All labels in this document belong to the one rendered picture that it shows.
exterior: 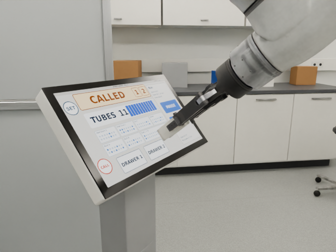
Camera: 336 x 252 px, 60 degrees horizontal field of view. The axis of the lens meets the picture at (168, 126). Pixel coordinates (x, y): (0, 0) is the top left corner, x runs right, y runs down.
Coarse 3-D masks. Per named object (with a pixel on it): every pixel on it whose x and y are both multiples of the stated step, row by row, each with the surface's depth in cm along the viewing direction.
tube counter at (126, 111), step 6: (138, 102) 92; (144, 102) 94; (150, 102) 96; (120, 108) 85; (126, 108) 87; (132, 108) 88; (138, 108) 90; (144, 108) 92; (150, 108) 94; (156, 108) 97; (120, 114) 83; (126, 114) 85; (132, 114) 87; (138, 114) 89
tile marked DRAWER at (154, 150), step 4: (156, 140) 88; (160, 140) 89; (148, 144) 84; (152, 144) 86; (156, 144) 87; (160, 144) 88; (164, 144) 89; (144, 148) 82; (148, 148) 84; (152, 148) 85; (156, 148) 86; (160, 148) 87; (164, 148) 88; (148, 152) 83; (152, 152) 84; (156, 152) 85; (160, 152) 86; (164, 152) 87; (152, 156) 83; (156, 156) 84
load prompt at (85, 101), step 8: (112, 88) 87; (120, 88) 90; (128, 88) 92; (136, 88) 95; (144, 88) 98; (72, 96) 75; (80, 96) 77; (88, 96) 79; (96, 96) 81; (104, 96) 83; (112, 96) 85; (120, 96) 88; (128, 96) 90; (136, 96) 93; (144, 96) 96; (80, 104) 75; (88, 104) 77; (96, 104) 79; (104, 104) 81
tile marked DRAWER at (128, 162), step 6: (132, 150) 79; (138, 150) 80; (120, 156) 75; (126, 156) 76; (132, 156) 78; (138, 156) 79; (120, 162) 74; (126, 162) 75; (132, 162) 77; (138, 162) 78; (144, 162) 80; (126, 168) 74; (132, 168) 75
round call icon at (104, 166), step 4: (96, 160) 69; (100, 160) 70; (104, 160) 71; (108, 160) 72; (96, 164) 69; (100, 164) 69; (104, 164) 70; (108, 164) 71; (100, 168) 69; (104, 168) 70; (108, 168) 70; (112, 168) 71; (100, 172) 68; (104, 172) 69; (108, 172) 70
